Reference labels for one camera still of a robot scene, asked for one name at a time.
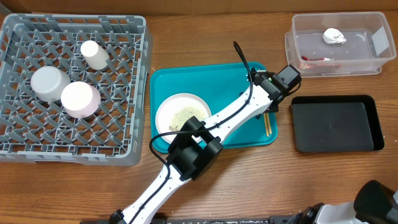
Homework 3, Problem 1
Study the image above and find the white round plate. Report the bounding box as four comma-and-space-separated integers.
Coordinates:
155, 93, 211, 134

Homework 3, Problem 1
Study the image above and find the clear plastic storage bin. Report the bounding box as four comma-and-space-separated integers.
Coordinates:
285, 12, 397, 77

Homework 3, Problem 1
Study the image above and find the teal plastic serving tray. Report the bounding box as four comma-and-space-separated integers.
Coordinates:
150, 63, 278, 149

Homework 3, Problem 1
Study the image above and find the red snack wrapper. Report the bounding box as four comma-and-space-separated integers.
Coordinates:
299, 55, 341, 70

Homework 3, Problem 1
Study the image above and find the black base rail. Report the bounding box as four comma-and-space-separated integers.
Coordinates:
80, 215, 312, 224

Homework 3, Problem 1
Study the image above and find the grey ceramic bowl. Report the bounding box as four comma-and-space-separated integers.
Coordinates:
30, 66, 71, 102

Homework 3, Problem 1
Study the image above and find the white tissue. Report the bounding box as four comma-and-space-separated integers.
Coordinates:
323, 28, 346, 44

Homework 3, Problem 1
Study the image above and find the pink cup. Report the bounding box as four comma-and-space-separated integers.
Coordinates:
61, 82, 101, 118

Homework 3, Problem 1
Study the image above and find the white cup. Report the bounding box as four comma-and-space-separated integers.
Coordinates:
80, 40, 109, 70

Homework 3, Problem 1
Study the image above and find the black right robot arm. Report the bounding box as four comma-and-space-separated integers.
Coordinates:
287, 180, 397, 224

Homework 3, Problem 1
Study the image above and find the black rectangular tray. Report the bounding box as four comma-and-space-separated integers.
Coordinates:
290, 95, 385, 153

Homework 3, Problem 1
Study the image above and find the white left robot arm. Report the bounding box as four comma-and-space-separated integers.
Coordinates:
109, 70, 289, 223

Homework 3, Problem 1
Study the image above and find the grey plastic dishwasher rack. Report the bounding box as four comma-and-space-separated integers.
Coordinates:
1, 14, 153, 166

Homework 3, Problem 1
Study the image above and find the wooden chopstick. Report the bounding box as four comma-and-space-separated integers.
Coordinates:
265, 113, 272, 136
264, 113, 270, 137

